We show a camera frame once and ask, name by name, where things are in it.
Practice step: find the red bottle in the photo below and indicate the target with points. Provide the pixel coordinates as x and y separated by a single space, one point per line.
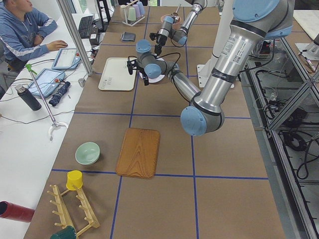
15 212

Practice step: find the brown wooden tray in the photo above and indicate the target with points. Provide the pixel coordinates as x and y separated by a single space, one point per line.
139 153

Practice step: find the green pastel cup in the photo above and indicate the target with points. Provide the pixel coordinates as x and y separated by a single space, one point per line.
131 14

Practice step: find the metal scoop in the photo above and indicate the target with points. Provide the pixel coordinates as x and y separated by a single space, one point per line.
175 14

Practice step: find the small metal cylinder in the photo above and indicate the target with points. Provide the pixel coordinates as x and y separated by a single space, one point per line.
81 82

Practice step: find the grabber reach tool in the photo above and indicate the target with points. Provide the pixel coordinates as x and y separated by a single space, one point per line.
55 123

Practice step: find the wooden mug rack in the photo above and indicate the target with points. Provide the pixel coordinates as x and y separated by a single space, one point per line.
73 210

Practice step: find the black thermos bottle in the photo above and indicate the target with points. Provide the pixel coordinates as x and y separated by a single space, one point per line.
27 97

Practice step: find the yellow cup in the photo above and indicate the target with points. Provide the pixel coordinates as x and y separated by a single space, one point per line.
74 180

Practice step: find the dark blue folded umbrella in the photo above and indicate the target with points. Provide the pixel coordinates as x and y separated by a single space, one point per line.
59 94

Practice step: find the seated person in blue hoodie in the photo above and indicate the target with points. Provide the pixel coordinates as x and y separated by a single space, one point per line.
22 31

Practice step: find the beige pastel cup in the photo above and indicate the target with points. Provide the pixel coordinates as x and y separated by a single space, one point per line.
123 12

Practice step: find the light green bowl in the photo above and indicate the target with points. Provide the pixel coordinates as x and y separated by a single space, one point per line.
87 153

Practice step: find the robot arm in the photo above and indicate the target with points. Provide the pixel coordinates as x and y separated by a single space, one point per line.
180 35
253 21

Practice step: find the purple pastel cup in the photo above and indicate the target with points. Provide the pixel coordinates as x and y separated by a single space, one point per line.
137 10

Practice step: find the black keyboard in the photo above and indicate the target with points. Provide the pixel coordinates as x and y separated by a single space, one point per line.
85 26

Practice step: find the teach pendant near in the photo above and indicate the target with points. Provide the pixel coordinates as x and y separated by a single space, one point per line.
48 80

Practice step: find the teach pendant far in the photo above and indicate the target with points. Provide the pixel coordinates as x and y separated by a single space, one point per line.
66 59

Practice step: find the pink bowl with ice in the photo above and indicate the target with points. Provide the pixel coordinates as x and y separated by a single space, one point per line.
175 26

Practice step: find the dark green cup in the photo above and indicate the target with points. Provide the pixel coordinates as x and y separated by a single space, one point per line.
66 233

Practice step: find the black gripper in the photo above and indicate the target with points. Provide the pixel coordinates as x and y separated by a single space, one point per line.
159 40
144 75

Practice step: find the blue pastel cup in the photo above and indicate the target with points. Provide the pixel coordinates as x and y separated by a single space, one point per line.
141 8

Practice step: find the teach pendant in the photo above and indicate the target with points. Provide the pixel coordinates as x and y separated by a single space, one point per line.
66 59
48 80

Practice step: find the wooden rod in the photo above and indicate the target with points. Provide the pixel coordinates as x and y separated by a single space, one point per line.
127 2

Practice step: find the cream bear tray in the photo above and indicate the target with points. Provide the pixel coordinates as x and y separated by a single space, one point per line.
115 76

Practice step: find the white wire cup rack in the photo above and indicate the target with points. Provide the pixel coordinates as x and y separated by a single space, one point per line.
129 22

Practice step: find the white round plate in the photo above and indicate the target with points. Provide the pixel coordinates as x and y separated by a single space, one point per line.
157 79

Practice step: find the aluminium frame post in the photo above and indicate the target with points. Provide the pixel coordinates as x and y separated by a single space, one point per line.
71 26

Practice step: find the folded grey cloth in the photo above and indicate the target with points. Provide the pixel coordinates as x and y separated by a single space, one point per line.
128 37

